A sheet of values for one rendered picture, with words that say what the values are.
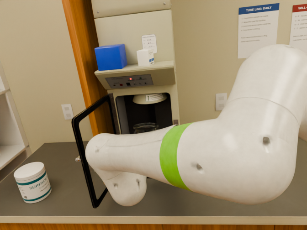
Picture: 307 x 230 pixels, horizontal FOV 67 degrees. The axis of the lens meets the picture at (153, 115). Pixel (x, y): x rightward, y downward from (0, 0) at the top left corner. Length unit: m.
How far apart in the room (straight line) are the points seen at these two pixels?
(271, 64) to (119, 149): 0.34
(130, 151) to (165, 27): 0.65
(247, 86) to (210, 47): 1.10
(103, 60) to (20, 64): 0.93
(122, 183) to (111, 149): 0.14
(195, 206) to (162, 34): 0.73
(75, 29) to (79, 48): 0.07
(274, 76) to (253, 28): 1.13
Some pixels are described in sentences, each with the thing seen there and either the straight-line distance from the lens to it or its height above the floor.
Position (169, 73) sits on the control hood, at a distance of 0.95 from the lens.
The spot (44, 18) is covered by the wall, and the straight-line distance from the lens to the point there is 1.66.
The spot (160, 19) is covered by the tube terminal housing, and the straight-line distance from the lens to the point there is 1.02.
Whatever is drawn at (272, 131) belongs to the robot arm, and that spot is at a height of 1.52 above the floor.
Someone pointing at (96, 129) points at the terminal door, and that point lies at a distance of 0.98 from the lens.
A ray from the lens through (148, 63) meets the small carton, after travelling 0.95.
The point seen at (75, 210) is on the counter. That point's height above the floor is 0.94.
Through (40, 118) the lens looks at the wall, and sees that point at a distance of 1.86.
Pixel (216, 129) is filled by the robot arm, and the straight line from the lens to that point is 0.33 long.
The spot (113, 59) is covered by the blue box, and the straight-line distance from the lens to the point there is 0.95.
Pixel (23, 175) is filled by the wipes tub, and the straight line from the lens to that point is 1.24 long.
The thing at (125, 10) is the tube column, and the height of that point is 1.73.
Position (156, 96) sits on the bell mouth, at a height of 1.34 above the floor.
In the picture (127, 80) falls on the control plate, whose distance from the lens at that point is 0.99.
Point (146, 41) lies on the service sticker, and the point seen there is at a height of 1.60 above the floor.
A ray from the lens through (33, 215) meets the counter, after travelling 1.23.
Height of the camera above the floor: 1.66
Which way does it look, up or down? 21 degrees down
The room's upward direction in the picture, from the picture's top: 7 degrees counter-clockwise
